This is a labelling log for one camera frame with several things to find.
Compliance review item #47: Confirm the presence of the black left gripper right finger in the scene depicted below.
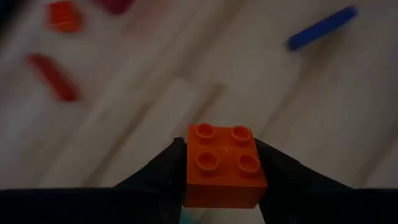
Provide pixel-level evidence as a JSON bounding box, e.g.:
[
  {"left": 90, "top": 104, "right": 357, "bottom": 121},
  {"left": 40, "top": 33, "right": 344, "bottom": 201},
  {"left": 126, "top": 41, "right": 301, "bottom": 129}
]
[{"left": 254, "top": 138, "right": 398, "bottom": 224}]

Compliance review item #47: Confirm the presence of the small orange block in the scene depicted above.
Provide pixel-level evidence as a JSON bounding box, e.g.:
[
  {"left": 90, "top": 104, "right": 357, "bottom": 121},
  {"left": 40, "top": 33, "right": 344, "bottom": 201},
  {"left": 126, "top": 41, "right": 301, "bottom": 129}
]
[{"left": 46, "top": 0, "right": 84, "bottom": 34}]

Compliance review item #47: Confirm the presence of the long dark blue block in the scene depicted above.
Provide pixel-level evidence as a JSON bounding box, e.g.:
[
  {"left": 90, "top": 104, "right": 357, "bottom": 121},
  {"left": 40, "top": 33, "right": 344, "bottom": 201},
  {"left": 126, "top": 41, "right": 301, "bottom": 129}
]
[{"left": 287, "top": 6, "right": 359, "bottom": 52}]

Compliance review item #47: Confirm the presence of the small red block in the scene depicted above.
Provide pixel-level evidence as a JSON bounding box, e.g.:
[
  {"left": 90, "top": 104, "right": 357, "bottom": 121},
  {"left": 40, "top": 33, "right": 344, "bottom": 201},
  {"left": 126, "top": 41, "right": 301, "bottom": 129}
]
[{"left": 26, "top": 52, "right": 82, "bottom": 103}]

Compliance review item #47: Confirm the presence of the red plastic bin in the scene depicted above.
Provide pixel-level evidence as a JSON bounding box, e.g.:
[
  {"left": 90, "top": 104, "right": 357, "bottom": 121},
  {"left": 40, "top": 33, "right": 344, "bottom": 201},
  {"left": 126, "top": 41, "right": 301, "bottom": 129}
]
[{"left": 93, "top": 0, "right": 136, "bottom": 16}]

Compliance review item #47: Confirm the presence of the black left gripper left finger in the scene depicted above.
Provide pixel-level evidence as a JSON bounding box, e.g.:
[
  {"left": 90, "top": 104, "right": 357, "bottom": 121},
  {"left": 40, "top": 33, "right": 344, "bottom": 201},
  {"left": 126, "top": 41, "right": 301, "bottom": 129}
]
[{"left": 113, "top": 136, "right": 188, "bottom": 224}]

